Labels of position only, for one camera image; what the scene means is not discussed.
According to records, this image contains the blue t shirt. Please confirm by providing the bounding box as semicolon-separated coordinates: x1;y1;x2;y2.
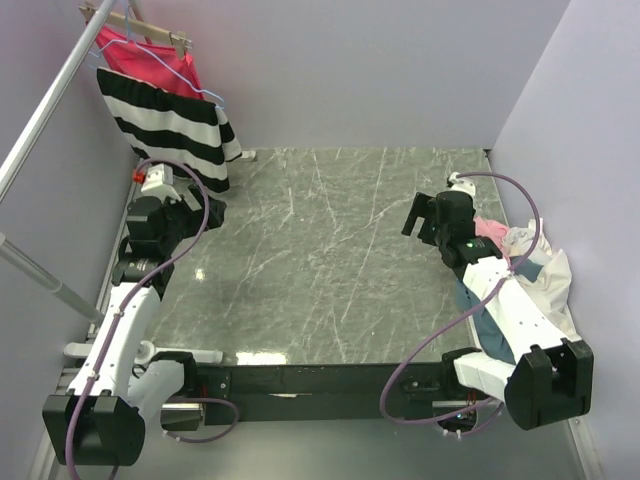
455;260;542;365

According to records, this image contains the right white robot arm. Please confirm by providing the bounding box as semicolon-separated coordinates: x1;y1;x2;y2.
402;190;594;430

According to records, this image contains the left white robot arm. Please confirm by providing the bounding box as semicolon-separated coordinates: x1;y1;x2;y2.
42;185;226;467

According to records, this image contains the pink t shirt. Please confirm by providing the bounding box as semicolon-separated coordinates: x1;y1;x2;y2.
474;216;509;256

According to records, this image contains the black white striped garment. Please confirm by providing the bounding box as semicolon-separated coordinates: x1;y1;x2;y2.
96;68;242;193

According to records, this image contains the white t shirt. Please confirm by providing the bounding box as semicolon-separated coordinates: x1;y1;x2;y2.
502;219;580;341

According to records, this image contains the metal clothes rack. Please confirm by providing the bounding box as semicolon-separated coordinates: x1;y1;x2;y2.
1;1;144;326

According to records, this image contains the red pink garment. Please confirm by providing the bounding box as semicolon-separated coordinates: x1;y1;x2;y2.
95;27;204;100

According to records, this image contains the wooden clip hanger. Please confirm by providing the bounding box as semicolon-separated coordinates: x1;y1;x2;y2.
106;13;193;58

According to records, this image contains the black base beam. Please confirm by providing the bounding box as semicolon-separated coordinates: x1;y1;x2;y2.
139;352;499;426

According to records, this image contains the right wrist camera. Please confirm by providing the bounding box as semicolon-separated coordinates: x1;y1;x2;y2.
447;172;476;198

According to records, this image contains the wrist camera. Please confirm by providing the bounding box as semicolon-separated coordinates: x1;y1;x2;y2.
133;164;180;202
447;172;476;198

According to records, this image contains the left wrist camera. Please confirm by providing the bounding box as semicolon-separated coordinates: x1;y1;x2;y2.
133;164;180;202

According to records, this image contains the blue wire hanger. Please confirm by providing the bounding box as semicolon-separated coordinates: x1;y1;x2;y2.
93;6;226;110

